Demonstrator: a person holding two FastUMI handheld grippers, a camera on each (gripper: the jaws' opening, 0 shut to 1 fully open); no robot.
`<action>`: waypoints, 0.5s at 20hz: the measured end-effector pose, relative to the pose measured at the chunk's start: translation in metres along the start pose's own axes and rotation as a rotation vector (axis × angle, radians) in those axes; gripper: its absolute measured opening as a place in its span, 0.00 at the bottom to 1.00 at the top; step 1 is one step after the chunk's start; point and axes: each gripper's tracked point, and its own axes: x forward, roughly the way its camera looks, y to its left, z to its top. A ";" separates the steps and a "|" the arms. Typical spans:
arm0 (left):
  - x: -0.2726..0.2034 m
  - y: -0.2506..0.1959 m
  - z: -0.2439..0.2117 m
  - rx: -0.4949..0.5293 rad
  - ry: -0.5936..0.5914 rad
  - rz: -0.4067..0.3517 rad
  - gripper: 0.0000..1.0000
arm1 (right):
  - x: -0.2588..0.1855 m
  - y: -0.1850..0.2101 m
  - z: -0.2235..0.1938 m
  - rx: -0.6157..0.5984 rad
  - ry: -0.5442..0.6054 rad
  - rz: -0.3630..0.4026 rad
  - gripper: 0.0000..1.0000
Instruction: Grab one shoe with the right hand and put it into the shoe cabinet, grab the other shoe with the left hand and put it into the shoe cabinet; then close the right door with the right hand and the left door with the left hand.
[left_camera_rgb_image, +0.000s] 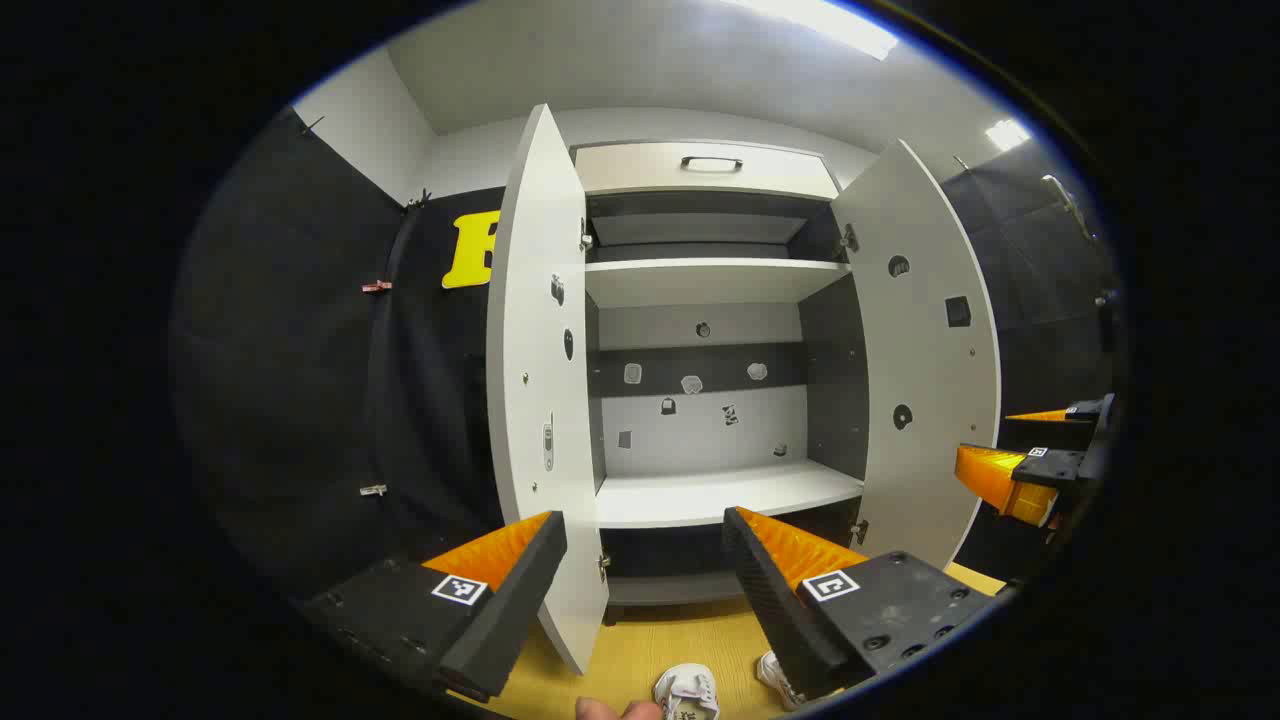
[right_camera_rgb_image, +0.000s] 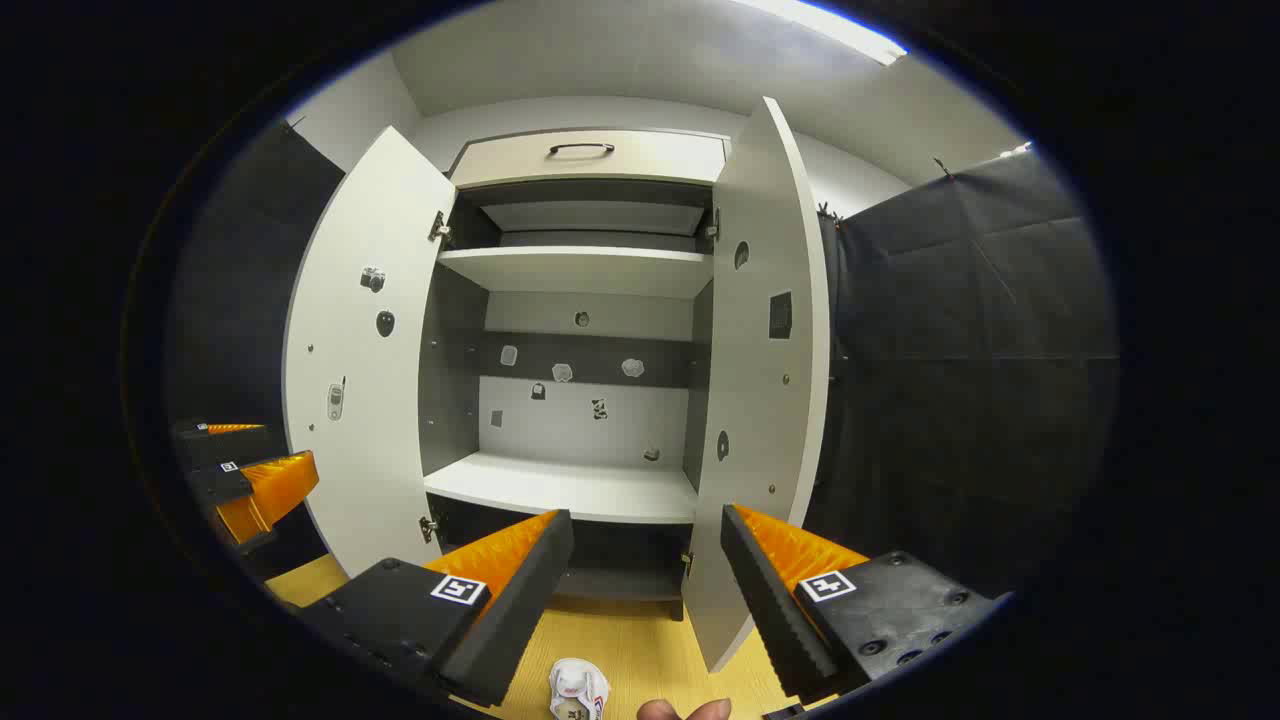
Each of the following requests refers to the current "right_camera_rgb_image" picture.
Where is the white shoe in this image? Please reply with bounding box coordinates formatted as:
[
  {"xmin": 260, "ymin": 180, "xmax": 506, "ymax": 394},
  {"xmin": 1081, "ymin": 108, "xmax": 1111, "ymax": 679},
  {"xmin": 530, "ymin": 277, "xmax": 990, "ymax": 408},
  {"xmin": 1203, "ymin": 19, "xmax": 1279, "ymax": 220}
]
[{"xmin": 548, "ymin": 657, "xmax": 612, "ymax": 720}]

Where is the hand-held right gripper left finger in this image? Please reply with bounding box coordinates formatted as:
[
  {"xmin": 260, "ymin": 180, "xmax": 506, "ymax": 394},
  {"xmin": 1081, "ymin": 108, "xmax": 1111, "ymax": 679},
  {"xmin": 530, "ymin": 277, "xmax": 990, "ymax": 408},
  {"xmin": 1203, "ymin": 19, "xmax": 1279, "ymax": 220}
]
[{"xmin": 300, "ymin": 508, "xmax": 576, "ymax": 709}]

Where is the white cabinet door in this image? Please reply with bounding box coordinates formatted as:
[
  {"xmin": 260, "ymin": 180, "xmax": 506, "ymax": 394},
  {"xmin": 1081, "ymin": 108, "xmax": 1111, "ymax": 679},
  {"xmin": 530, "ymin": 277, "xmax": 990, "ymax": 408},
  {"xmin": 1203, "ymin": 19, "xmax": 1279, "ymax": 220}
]
[
  {"xmin": 683, "ymin": 97, "xmax": 831, "ymax": 673},
  {"xmin": 283, "ymin": 125, "xmax": 459, "ymax": 579}
]

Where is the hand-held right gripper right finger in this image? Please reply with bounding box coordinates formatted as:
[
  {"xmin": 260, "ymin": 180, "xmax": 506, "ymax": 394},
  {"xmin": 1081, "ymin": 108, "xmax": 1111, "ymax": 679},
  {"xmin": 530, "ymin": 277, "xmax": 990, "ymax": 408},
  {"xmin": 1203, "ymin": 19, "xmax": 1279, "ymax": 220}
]
[{"xmin": 720, "ymin": 503, "xmax": 1001, "ymax": 706}]

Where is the white shoe cabinet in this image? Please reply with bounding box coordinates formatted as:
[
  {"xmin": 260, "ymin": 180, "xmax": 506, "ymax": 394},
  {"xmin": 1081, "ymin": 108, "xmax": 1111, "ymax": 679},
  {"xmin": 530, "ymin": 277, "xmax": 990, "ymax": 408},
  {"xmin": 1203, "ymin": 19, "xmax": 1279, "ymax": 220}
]
[{"xmin": 283, "ymin": 97, "xmax": 831, "ymax": 673}]

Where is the white cabinet drawer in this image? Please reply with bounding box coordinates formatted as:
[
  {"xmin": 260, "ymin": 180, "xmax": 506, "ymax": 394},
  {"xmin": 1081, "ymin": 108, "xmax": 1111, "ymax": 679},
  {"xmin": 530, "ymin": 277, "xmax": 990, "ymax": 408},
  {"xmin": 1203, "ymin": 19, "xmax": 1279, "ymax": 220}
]
[{"xmin": 448, "ymin": 128, "xmax": 729, "ymax": 189}]

